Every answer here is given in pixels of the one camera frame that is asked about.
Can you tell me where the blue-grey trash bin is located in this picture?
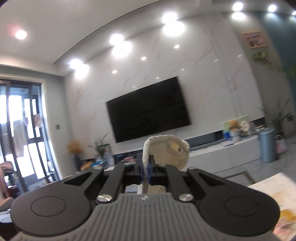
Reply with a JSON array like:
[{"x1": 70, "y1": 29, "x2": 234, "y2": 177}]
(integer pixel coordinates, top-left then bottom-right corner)
[{"x1": 259, "y1": 127, "x2": 277, "y2": 163}]

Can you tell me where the framed wall picture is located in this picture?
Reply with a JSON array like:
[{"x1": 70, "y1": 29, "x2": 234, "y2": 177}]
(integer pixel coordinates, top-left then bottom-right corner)
[{"x1": 242, "y1": 31, "x2": 268, "y2": 49}]

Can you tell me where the black wall television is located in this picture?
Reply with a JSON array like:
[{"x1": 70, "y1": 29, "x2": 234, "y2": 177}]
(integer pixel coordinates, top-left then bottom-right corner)
[{"x1": 106, "y1": 77, "x2": 191, "y2": 143}]

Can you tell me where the pastel woven handbag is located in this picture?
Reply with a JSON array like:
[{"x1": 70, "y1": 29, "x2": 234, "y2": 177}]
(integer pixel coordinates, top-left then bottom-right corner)
[{"x1": 275, "y1": 135, "x2": 287, "y2": 155}]

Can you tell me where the cream canvas bag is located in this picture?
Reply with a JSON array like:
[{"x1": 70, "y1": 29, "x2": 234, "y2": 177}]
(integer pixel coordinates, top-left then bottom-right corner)
[{"x1": 142, "y1": 135, "x2": 190, "y2": 194}]

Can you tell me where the potted green plant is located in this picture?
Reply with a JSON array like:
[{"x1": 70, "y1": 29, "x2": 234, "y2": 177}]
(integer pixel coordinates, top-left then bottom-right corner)
[{"x1": 258, "y1": 97, "x2": 292, "y2": 137}]

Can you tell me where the green plant in vase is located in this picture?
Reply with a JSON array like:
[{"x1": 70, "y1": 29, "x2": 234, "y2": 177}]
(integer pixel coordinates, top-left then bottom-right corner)
[{"x1": 88, "y1": 133, "x2": 115, "y2": 170}]

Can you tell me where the yellow dried flower vase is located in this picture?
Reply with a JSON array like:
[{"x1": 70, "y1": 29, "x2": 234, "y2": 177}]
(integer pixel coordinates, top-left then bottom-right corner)
[{"x1": 66, "y1": 140, "x2": 83, "y2": 171}]

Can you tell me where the teddy bear gift display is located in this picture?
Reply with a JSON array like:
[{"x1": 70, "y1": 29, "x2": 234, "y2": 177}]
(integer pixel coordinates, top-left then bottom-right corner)
[{"x1": 222, "y1": 116, "x2": 252, "y2": 142}]

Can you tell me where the long grey TV cabinet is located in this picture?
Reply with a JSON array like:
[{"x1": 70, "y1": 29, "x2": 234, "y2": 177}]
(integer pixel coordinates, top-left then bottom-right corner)
[{"x1": 76, "y1": 116, "x2": 266, "y2": 179}]

